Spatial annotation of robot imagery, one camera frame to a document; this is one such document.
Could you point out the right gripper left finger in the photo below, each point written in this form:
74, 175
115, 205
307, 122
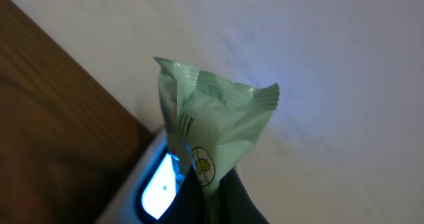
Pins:
188, 205

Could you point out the white barcode scanner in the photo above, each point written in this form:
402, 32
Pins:
149, 189

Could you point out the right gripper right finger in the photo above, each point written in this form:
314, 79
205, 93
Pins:
236, 205

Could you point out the mint green wipes pack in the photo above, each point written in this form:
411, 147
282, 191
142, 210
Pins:
211, 123

